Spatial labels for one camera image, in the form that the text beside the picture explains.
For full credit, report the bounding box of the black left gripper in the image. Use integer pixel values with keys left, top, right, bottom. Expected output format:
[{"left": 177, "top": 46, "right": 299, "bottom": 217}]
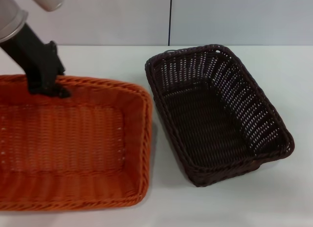
[{"left": 0, "top": 23, "right": 72, "bottom": 99}]

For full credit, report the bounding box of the orange woven plastic basket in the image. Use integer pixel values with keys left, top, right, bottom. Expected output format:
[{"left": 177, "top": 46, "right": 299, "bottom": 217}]
[{"left": 0, "top": 74, "right": 154, "bottom": 208}]

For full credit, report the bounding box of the dark brown woven basket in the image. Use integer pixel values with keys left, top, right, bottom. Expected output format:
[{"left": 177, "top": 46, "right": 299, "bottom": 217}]
[{"left": 144, "top": 43, "right": 295, "bottom": 188}]

